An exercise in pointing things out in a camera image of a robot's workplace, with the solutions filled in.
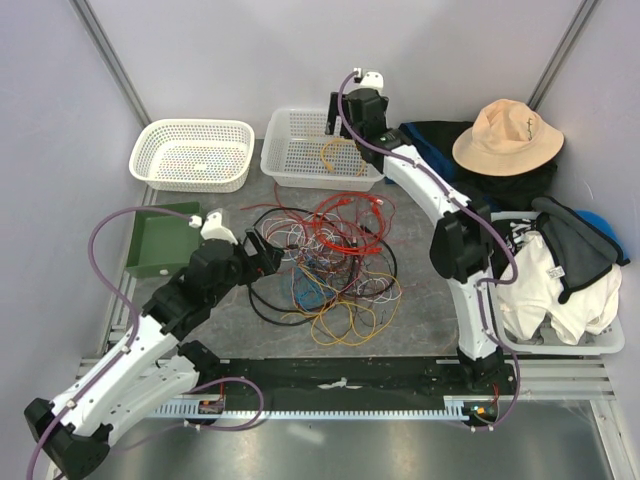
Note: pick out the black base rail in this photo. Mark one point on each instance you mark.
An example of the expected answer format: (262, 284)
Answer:
(359, 384)

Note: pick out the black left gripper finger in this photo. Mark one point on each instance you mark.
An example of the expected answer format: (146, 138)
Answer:
(272, 258)
(261, 260)

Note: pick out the black printed shirt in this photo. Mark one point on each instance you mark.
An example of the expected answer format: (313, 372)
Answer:
(514, 232)

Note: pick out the rounded white perforated basket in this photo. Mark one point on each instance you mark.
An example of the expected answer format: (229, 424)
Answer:
(193, 155)

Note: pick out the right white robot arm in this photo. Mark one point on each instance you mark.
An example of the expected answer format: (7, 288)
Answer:
(463, 236)

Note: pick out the blue and black garment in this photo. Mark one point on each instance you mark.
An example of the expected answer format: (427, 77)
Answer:
(434, 141)

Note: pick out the white laundry basket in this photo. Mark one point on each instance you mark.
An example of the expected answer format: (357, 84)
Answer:
(528, 318)

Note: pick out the aluminium corner post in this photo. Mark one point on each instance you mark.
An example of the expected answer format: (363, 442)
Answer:
(98, 35)
(562, 51)

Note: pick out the green plastic tray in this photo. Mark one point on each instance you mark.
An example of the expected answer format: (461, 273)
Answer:
(161, 244)

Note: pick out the aluminium corner post right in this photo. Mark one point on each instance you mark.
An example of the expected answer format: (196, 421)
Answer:
(562, 51)

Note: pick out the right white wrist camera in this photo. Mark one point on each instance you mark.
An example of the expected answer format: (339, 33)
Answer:
(365, 78)

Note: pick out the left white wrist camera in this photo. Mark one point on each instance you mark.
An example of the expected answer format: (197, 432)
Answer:
(213, 226)

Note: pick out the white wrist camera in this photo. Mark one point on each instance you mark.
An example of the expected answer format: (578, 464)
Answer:
(213, 226)
(365, 78)

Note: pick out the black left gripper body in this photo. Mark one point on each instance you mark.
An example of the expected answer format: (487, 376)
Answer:
(243, 271)

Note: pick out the aluminium corner post left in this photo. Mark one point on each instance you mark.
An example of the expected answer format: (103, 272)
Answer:
(98, 35)

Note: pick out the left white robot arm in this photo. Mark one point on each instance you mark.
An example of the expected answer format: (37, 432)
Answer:
(152, 362)

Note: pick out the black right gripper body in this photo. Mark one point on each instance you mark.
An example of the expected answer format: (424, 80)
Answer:
(383, 101)

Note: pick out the red ethernet cable large loop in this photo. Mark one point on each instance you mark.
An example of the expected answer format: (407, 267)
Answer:
(348, 237)

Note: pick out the beige bucket hat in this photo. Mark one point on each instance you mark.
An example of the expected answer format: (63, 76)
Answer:
(507, 139)

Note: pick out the rectangular white perforated basket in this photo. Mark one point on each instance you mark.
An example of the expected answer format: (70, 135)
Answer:
(298, 153)

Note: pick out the grey black-trimmed garment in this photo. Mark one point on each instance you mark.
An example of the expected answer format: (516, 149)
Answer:
(585, 253)

